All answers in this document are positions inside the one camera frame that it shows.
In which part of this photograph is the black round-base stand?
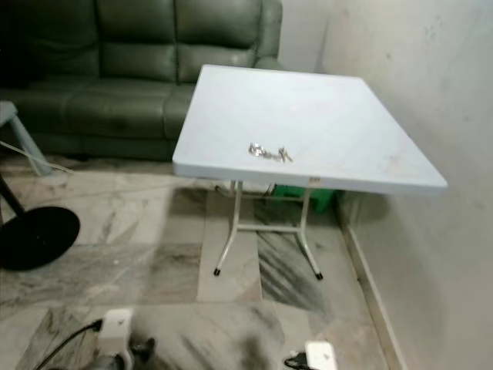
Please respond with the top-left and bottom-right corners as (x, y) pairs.
(0, 179), (80, 272)

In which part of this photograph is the grey small stool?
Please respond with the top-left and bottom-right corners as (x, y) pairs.
(0, 100), (47, 177)

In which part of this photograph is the dark green leather sofa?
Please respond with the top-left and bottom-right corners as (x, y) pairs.
(0, 0), (284, 161)

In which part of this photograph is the green plastic crate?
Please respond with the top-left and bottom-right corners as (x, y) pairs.
(272, 185), (338, 213)

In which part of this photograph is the thin white cord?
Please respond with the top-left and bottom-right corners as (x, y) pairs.
(0, 141), (74, 172)

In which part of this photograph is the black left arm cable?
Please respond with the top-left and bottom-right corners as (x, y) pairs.
(39, 320), (105, 370)

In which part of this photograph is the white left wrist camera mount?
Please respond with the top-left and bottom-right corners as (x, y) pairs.
(102, 308), (134, 348)

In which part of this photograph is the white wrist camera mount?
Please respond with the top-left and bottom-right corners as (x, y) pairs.
(305, 341), (338, 370)
(102, 308), (134, 348)

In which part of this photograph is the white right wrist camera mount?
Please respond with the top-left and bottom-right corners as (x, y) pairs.
(305, 341), (338, 370)

